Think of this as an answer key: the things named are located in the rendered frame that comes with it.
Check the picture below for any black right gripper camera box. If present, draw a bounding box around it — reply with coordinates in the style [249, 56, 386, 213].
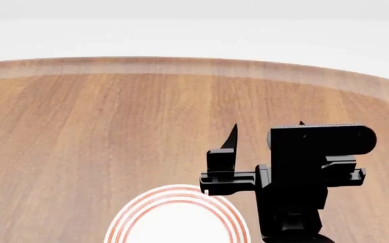
[266, 121, 378, 156]

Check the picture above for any white plate with red rings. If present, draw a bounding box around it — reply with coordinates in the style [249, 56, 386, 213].
[103, 184, 251, 243]

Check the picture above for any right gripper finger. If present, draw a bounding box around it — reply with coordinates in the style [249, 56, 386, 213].
[298, 120, 357, 170]
[207, 123, 239, 173]

